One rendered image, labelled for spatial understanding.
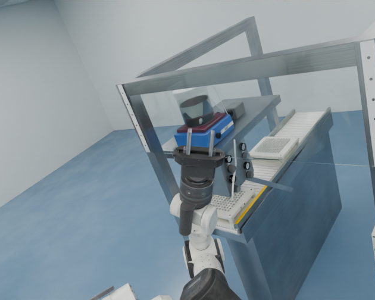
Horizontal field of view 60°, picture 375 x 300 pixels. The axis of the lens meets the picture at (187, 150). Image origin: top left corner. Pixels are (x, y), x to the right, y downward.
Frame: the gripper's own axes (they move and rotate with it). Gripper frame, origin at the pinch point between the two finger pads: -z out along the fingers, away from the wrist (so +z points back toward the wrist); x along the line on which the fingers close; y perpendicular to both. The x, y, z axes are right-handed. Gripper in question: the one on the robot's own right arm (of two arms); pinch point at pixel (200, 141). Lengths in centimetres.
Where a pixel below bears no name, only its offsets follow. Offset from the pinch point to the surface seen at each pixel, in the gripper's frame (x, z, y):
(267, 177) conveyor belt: -41, 73, 84
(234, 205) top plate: -20, 70, 55
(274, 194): -44, 75, 72
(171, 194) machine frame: 12, 67, 55
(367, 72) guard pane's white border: -38.2, -16.4, 10.6
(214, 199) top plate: -11, 75, 63
